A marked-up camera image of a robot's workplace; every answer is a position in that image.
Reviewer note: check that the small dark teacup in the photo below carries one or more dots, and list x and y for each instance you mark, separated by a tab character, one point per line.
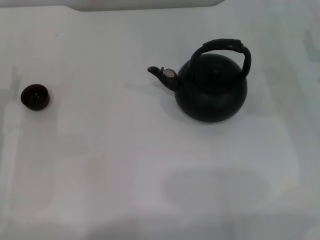
35	98

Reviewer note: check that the white tablecloth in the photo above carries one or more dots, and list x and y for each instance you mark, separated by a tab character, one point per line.
125	162

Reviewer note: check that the white rounded base panel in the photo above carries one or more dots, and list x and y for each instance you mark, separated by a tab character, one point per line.
150	5

